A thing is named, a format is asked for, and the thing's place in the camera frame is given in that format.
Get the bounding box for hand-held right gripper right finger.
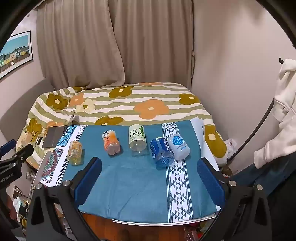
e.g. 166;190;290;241
196;157;272;241

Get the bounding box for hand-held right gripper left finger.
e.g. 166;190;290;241
26;157;103;241

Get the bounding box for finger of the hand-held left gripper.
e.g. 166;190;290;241
0;139;17;158
11;145;35;164

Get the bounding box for small yellow plastic bottle cup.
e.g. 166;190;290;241
68;141;84;166

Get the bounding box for orange label plastic bottle cup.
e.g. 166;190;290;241
102;130;121;156

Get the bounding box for white blue label bottle cup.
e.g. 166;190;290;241
167;134;191;161

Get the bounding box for blue plastic bottle cup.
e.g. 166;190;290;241
149;137;175;170

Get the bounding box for green white label bottle cup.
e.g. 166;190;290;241
129;124;148;156

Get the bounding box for grey laptop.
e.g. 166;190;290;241
42;111;76;149

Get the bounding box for blue patterned cloth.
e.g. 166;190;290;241
41;120;221;223

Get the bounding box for blue jeans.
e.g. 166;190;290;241
231;153;292;186

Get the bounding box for white plastic bag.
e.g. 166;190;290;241
224;138;237;158

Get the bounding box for black curved tube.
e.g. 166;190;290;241
228;96;277;160

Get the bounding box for floral striped blanket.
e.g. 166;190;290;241
18;82;228;166

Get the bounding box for white hooded sweater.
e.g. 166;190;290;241
254;58;296;173

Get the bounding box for beige curtain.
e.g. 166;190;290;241
36;0;195;92

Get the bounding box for framed wall poster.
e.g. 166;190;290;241
0;31;33;80

